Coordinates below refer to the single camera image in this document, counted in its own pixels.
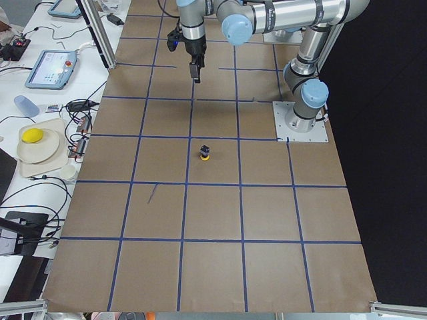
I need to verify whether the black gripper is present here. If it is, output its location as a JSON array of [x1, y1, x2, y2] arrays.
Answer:
[[185, 37, 207, 83]]

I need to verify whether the yellow push button switch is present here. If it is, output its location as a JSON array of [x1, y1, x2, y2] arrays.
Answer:
[[199, 145, 210, 161]]

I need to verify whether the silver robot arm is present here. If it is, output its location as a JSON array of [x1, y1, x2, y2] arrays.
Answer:
[[167, 0, 369, 133]]

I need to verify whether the black power adapter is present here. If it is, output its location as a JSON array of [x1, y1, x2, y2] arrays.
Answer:
[[107, 13, 124, 26]]

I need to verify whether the brown paper table mat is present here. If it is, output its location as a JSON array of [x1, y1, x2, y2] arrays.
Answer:
[[43, 1, 376, 312]]

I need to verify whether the blue teach pendant near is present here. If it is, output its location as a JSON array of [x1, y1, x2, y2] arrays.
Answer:
[[25, 50, 77, 90]]

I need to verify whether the blue teach pendant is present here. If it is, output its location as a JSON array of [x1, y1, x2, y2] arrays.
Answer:
[[47, 0, 81, 19], [25, 50, 77, 90]]

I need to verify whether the blue teach pendant far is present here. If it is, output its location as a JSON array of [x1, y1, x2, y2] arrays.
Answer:
[[47, 0, 81, 19]]

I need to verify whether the white paper cup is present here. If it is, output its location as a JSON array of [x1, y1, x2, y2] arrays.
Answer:
[[59, 165, 79, 183]]

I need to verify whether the translucent blue plastic cup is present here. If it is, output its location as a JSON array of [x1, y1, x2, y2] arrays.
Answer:
[[14, 95, 39, 117]]

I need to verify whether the yellow lemon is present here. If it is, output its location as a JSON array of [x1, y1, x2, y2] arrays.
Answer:
[[21, 128, 44, 143]]

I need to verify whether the cream round plate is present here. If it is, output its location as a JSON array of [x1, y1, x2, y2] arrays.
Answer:
[[17, 129, 60, 163]]

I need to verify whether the black red device box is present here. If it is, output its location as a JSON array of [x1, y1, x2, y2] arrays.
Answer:
[[1, 39, 31, 61]]

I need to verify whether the cream rectangular tray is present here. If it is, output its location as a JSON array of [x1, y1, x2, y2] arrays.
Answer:
[[17, 118, 68, 178]]

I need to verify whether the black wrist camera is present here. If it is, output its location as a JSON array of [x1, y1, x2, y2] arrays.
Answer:
[[167, 29, 181, 52]]

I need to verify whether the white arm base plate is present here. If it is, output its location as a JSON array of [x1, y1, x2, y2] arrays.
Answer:
[[273, 101, 329, 143]]

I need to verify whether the aluminium frame post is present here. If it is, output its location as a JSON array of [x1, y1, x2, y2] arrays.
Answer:
[[76, 0, 116, 69]]

